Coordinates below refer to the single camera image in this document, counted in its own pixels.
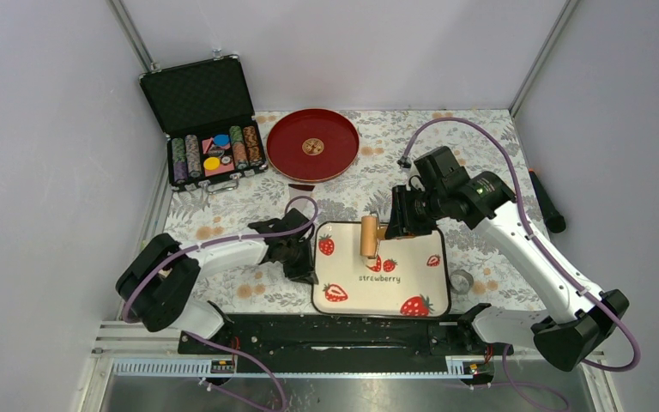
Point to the round red lacquer tray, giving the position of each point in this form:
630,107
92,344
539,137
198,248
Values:
312,145

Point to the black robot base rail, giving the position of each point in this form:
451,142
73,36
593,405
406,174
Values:
275,337

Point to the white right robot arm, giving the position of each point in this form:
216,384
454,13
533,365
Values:
578,315

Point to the floral patterned tablecloth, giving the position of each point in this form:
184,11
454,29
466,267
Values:
480,139

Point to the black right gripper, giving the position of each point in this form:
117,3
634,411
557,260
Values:
402,221

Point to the black poker chip case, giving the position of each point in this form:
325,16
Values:
205,111

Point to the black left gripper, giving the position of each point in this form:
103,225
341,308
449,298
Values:
305,272

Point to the slotted grey cable duct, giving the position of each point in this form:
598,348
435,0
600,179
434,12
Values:
222,367

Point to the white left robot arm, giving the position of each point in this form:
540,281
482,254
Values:
157,286

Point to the square strawberry ceramic plate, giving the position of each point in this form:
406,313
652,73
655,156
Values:
407,278

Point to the silver tape roll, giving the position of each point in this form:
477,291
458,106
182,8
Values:
461,282

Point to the wooden dough roller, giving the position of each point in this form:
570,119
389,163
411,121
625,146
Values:
372,232

